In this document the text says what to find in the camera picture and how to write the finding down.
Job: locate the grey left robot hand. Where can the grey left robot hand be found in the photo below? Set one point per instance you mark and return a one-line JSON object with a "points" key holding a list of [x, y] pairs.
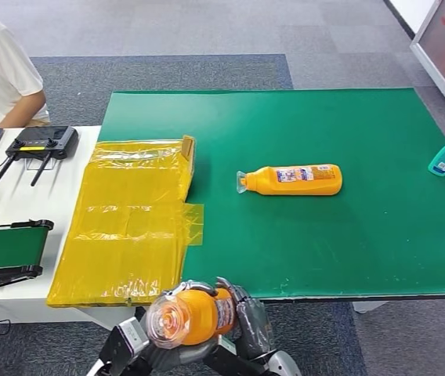
{"points": [[183, 358]]}

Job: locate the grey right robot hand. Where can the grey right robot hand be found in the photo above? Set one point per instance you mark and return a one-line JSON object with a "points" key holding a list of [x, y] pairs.
{"points": [[254, 327]]}

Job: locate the orange bottle with clear cap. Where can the orange bottle with clear cap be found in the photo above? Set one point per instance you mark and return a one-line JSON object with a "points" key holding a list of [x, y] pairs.
{"points": [[195, 316], [297, 180]]}

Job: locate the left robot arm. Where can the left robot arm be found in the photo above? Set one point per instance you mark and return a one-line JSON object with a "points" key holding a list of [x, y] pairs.
{"points": [[136, 369]]}

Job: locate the person's forearm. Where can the person's forearm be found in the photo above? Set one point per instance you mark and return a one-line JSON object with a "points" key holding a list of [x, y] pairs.
{"points": [[24, 111]]}

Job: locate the yellow plastic wrapped cardboard box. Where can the yellow plastic wrapped cardboard box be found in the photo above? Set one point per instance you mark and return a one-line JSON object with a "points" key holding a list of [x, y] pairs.
{"points": [[128, 233]]}

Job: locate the green table mat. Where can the green table mat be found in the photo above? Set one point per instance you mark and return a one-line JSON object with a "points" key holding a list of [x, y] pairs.
{"points": [[363, 140]]}

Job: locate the small green belt conveyor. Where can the small green belt conveyor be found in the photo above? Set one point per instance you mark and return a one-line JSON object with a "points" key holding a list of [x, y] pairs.
{"points": [[7, 246]]}

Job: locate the dark grey floor rug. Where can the dark grey floor rug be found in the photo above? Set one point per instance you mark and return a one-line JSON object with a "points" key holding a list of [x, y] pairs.
{"points": [[168, 75]]}

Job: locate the black remote controller with antennas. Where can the black remote controller with antennas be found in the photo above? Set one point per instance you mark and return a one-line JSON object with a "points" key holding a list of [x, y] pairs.
{"points": [[44, 140]]}

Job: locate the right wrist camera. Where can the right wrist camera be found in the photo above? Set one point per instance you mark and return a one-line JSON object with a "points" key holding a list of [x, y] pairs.
{"points": [[234, 366]]}

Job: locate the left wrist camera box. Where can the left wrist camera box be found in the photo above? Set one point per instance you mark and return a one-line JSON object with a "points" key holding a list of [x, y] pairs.
{"points": [[128, 340]]}

